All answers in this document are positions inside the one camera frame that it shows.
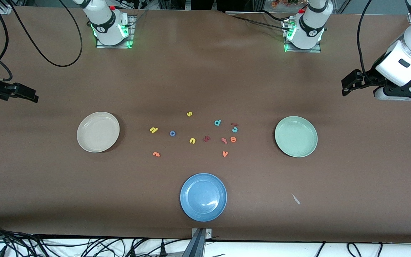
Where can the beige round plate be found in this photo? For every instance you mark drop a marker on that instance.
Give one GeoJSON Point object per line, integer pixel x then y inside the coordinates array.
{"type": "Point", "coordinates": [97, 132]}

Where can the blue round plate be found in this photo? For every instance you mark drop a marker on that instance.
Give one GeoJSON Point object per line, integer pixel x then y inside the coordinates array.
{"type": "Point", "coordinates": [203, 197]}

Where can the white paper scrap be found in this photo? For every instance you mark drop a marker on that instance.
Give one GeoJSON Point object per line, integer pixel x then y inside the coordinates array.
{"type": "Point", "coordinates": [295, 199]}

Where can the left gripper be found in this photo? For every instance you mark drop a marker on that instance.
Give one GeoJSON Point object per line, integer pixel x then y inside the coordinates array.
{"type": "Point", "coordinates": [370, 77]}

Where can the dark grey camera pole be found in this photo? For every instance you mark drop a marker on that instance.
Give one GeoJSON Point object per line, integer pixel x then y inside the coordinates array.
{"type": "Point", "coordinates": [195, 246]}

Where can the silver camera mount bracket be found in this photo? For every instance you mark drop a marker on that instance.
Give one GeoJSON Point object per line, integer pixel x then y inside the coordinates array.
{"type": "Point", "coordinates": [208, 233]}

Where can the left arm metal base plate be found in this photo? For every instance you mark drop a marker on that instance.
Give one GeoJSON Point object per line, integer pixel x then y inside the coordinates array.
{"type": "Point", "coordinates": [312, 50]}

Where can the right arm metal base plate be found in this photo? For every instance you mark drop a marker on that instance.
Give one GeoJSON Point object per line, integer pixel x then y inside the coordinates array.
{"type": "Point", "coordinates": [120, 46]}

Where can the black power plug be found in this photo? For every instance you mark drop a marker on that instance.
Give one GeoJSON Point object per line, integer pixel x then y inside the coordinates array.
{"type": "Point", "coordinates": [162, 248]}
{"type": "Point", "coordinates": [132, 250]}

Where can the maroon foam letter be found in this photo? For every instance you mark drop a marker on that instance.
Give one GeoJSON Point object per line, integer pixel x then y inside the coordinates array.
{"type": "Point", "coordinates": [207, 139]}

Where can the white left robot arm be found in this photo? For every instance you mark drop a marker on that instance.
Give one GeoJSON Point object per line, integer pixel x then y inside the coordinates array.
{"type": "Point", "coordinates": [309, 28]}

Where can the green round plate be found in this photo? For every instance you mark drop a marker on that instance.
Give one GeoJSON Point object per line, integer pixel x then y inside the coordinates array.
{"type": "Point", "coordinates": [295, 136]}

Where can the yellow foam letter h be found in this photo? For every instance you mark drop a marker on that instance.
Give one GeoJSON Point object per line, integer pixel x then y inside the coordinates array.
{"type": "Point", "coordinates": [153, 130]}

